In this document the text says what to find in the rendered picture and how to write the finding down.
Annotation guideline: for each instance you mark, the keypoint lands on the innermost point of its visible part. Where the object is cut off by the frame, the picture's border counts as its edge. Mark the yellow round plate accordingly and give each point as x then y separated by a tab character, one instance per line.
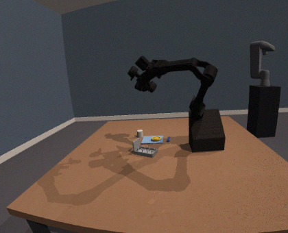
156	138

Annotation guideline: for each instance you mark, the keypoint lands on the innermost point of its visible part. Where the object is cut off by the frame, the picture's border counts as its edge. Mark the light blue square mat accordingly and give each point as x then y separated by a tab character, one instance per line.
148	140

